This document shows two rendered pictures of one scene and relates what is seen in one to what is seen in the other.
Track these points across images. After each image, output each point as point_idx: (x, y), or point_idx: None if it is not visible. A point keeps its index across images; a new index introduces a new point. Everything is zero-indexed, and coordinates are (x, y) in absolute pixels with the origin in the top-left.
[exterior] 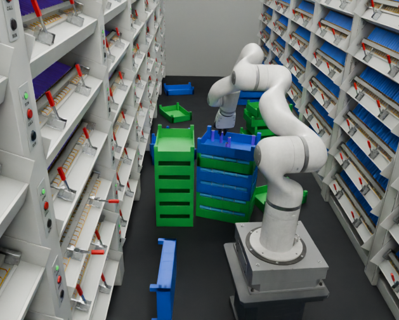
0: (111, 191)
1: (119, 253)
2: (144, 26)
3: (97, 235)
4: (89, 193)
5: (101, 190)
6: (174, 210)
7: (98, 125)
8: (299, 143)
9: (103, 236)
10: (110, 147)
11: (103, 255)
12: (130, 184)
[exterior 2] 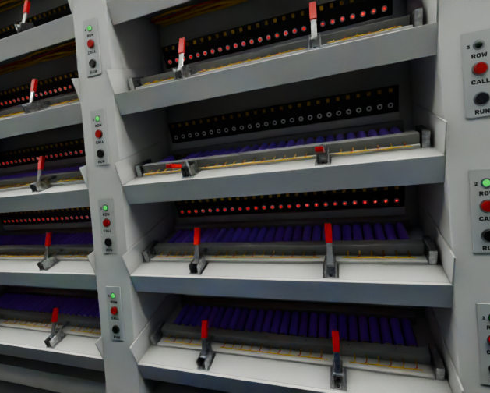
0: (446, 185)
1: (458, 387)
2: None
3: (325, 231)
4: (333, 143)
5: (381, 156)
6: None
7: (428, 10)
8: None
9: (378, 270)
10: (452, 61)
11: (317, 277)
12: None
